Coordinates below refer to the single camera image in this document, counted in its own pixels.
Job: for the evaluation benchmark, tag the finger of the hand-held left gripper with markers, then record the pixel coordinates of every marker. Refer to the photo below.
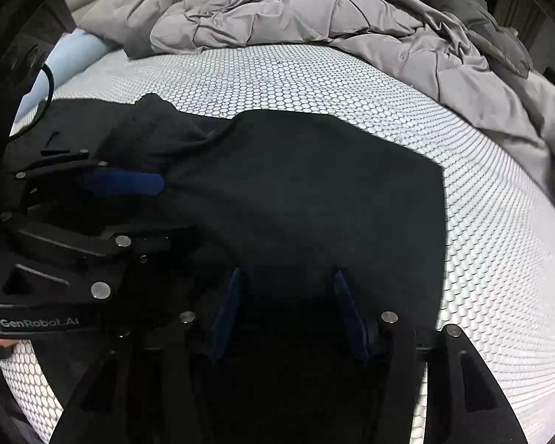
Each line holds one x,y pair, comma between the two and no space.
64,245
120,183

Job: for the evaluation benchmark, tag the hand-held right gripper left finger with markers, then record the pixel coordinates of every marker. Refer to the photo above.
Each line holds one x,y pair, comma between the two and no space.
229,305

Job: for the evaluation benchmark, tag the black pants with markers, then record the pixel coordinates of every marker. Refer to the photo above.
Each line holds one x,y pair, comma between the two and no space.
305,185

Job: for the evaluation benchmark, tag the light blue pillow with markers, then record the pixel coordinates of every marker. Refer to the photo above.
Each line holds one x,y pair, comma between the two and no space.
74,51

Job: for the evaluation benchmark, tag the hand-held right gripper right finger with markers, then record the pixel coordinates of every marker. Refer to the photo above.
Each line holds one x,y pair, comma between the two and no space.
349,314

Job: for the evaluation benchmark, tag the white honeycomb mattress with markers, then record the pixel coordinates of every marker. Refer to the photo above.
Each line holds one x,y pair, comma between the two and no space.
490,263

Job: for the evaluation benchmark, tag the grey quilted comforter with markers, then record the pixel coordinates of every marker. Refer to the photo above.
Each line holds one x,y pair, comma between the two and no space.
282,14

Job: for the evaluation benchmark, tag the dark grey pillow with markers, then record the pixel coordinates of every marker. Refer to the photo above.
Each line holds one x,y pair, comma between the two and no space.
471,18

